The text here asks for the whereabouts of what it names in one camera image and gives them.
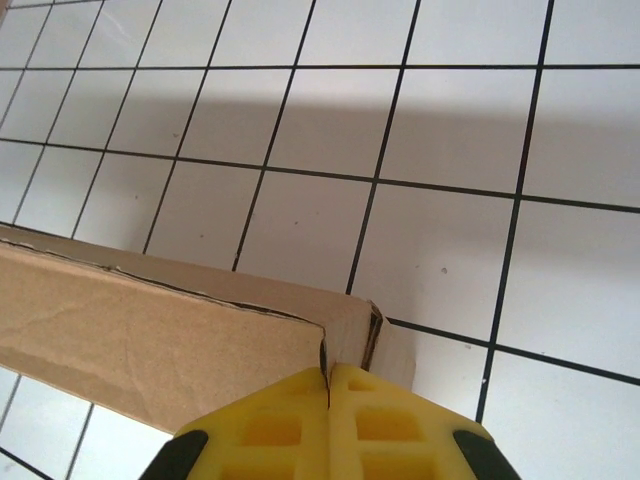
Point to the brown cardboard box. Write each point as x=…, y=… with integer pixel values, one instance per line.
x=175, y=340

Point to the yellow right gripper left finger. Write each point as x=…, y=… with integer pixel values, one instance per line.
x=270, y=435

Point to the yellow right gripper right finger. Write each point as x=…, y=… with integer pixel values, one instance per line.
x=400, y=430

